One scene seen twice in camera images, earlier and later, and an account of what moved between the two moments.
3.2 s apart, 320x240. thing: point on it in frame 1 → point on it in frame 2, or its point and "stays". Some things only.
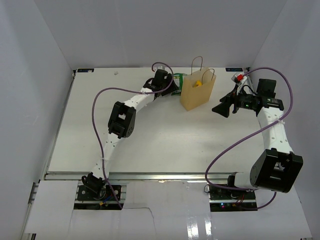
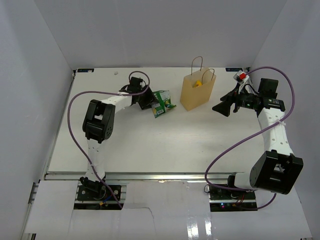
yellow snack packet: x=198 y=83 stays
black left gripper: x=172 y=87 → x=150 y=98
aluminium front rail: x=149 y=176 stays
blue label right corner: x=234 y=69 stays
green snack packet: x=178 y=79 → x=163 y=101
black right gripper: x=223 y=108 stays
